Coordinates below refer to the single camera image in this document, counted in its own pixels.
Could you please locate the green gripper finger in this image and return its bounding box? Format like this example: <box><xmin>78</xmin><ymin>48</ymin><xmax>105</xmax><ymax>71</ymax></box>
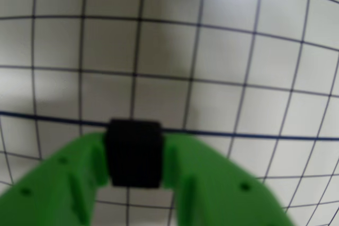
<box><xmin>0</xmin><ymin>132</ymin><xmax>109</xmax><ymax>226</ymax></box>
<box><xmin>162</xmin><ymin>133</ymin><xmax>295</xmax><ymax>226</ymax></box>

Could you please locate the black cube stone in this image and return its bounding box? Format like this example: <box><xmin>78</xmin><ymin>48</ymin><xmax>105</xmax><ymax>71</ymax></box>
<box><xmin>104</xmin><ymin>119</ymin><xmax>165</xmax><ymax>188</ymax></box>

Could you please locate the white go board with grid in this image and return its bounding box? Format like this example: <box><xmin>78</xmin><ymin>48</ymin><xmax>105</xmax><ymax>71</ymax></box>
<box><xmin>0</xmin><ymin>0</ymin><xmax>339</xmax><ymax>226</ymax></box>

